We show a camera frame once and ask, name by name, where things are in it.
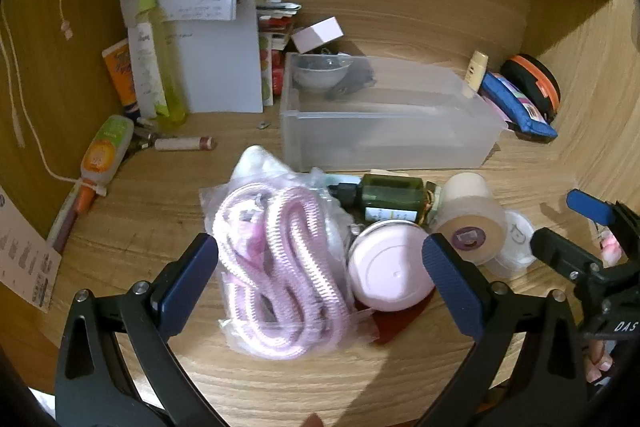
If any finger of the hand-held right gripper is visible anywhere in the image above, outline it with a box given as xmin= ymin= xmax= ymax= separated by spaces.
xmin=566 ymin=189 xmax=640 ymax=258
xmin=531 ymin=228 xmax=604 ymax=294

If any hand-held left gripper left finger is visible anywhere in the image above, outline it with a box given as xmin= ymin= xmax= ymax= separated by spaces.
xmin=54 ymin=233 xmax=226 ymax=427

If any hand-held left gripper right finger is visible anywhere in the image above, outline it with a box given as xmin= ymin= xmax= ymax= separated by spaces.
xmin=421 ymin=233 xmax=588 ymax=427

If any red velvet pouch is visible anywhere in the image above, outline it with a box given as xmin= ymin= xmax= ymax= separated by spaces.
xmin=372 ymin=292 xmax=436 ymax=345

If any clear bag with pink cable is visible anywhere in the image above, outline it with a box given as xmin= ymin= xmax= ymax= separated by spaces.
xmin=200 ymin=157 xmax=381 ymax=360

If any dark green bottle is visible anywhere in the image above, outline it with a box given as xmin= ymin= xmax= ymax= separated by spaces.
xmin=327 ymin=174 xmax=441 ymax=225

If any clear plastic storage box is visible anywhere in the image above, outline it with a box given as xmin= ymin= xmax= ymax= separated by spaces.
xmin=279 ymin=52 xmax=508 ymax=172

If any wooden desktop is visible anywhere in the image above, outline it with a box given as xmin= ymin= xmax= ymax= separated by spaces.
xmin=0 ymin=2 xmax=640 ymax=427

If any person's right hand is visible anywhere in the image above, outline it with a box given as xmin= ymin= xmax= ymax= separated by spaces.
xmin=585 ymin=229 xmax=623 ymax=383

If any white round lid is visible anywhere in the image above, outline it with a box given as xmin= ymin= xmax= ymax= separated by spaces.
xmin=487 ymin=211 xmax=536 ymax=279

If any white tape roll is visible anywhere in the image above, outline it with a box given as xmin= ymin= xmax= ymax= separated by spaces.
xmin=430 ymin=172 xmax=508 ymax=265

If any blue patchwork pouch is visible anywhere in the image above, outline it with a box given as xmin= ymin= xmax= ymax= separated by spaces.
xmin=479 ymin=71 xmax=558 ymax=142

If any orange capped pen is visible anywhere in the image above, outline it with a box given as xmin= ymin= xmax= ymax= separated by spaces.
xmin=47 ymin=179 xmax=96 ymax=253

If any white lip balm stick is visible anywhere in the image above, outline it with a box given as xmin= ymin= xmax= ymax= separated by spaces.
xmin=154 ymin=135 xmax=217 ymax=152

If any black orange round case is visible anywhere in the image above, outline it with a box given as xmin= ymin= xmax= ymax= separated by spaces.
xmin=501 ymin=54 xmax=562 ymax=124

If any metal nail clipper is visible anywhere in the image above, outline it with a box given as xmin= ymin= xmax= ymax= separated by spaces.
xmin=131 ymin=127 xmax=157 ymax=152

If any green orange squeeze tube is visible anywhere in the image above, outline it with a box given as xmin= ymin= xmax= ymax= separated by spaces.
xmin=80 ymin=114 xmax=135 ymax=188

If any printed paper card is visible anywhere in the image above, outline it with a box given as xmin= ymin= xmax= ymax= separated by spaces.
xmin=0 ymin=187 xmax=62 ymax=314

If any cream squeeze tube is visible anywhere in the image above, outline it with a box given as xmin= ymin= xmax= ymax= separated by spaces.
xmin=462 ymin=51 xmax=489 ymax=98

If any yellow-green spray bottle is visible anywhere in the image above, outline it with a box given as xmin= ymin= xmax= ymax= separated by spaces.
xmin=136 ymin=0 xmax=188 ymax=128

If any white cardboard folder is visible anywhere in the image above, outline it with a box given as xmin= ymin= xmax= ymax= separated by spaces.
xmin=120 ymin=0 xmax=264 ymax=115

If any white cosmetic tube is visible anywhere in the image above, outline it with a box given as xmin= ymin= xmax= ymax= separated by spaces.
xmin=127 ymin=23 xmax=166 ymax=118

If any orange sunscreen tube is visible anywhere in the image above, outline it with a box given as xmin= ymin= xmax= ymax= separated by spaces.
xmin=101 ymin=39 xmax=141 ymax=115

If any stack of booklets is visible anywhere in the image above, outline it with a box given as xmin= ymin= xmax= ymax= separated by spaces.
xmin=255 ymin=0 xmax=303 ymax=108

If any black hair clip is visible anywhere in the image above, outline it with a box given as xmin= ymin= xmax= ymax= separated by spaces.
xmin=325 ymin=52 xmax=378 ymax=100

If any small clear bowl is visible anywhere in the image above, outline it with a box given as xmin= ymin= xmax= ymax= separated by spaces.
xmin=291 ymin=54 xmax=353 ymax=94

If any small white pink box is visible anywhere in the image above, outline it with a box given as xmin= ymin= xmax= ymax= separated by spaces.
xmin=291 ymin=18 xmax=345 ymax=54

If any white cable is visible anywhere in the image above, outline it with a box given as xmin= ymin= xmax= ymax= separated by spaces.
xmin=0 ymin=0 xmax=108 ymax=198

